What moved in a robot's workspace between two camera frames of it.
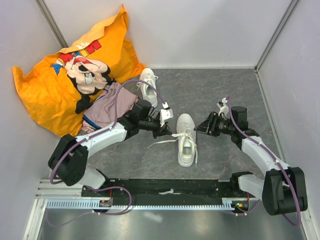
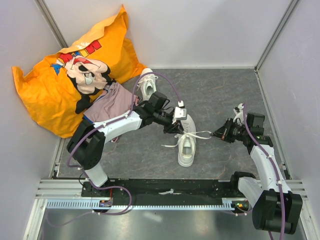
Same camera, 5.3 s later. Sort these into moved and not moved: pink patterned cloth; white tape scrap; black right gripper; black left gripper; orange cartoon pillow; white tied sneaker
Moved: black right gripper; black left gripper
Not moved: pink patterned cloth; orange cartoon pillow; white tape scrap; white tied sneaker
